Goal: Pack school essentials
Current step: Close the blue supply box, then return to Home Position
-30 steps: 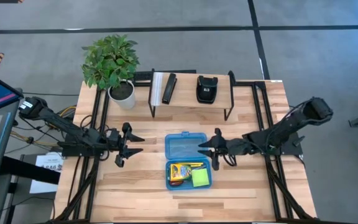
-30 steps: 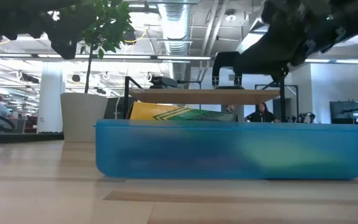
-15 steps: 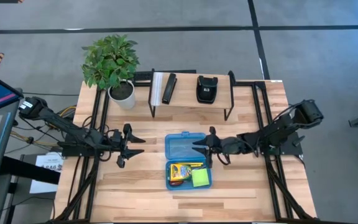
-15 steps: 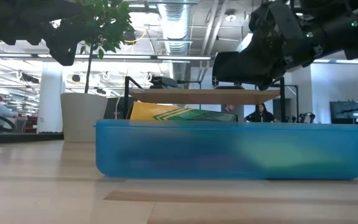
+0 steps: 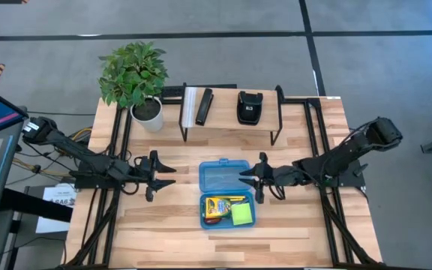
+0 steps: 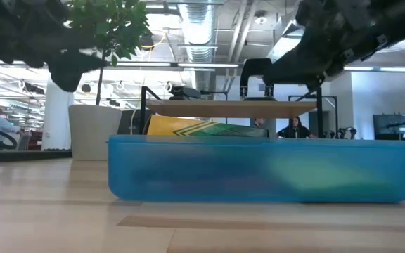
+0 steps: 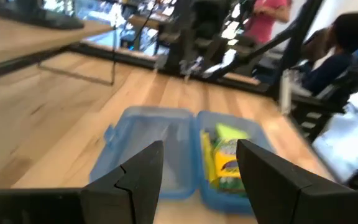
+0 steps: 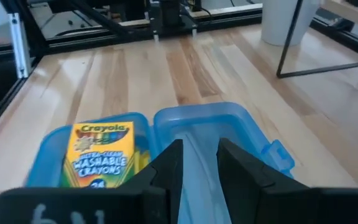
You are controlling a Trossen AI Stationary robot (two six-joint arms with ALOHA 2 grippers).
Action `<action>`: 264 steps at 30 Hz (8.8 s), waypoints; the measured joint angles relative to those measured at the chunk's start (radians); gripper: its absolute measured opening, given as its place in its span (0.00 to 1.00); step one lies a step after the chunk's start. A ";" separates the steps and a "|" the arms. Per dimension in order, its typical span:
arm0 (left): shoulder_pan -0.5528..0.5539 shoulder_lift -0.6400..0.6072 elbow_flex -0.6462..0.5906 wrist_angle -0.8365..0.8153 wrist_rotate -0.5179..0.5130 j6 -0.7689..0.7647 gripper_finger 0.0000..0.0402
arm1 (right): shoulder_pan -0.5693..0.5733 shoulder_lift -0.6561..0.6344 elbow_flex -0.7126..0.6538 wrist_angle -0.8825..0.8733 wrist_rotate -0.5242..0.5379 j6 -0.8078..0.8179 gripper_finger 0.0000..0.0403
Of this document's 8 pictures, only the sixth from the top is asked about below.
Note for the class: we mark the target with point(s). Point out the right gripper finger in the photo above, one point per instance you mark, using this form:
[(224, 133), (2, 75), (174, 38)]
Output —
[(315, 86), (294, 74)]

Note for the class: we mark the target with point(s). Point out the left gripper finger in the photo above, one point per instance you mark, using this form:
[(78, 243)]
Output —
[(65, 80), (83, 62)]

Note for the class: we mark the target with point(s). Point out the yellow green crayon box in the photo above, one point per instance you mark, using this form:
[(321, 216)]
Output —
[(174, 127)]

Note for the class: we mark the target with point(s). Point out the blue plastic pencil box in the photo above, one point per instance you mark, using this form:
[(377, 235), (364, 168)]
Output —
[(195, 168)]

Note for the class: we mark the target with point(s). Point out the white building column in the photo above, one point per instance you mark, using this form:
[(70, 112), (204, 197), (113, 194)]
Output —
[(56, 123)]

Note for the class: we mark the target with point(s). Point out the green artificial plant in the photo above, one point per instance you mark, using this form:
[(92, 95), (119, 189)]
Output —
[(118, 24)]

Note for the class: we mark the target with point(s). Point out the white plant pot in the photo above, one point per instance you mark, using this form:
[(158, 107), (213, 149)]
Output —
[(93, 130)]

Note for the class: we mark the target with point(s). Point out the wooden shelf with black legs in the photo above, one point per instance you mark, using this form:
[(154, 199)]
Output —
[(230, 109)]

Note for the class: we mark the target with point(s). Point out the dark background screen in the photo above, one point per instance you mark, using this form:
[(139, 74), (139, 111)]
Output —
[(389, 123)]

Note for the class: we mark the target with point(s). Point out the black stapler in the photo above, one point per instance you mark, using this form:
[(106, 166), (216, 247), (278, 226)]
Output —
[(185, 93)]

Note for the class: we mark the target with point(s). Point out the silver ceiling air duct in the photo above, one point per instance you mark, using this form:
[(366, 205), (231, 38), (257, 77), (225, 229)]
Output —
[(197, 35)]

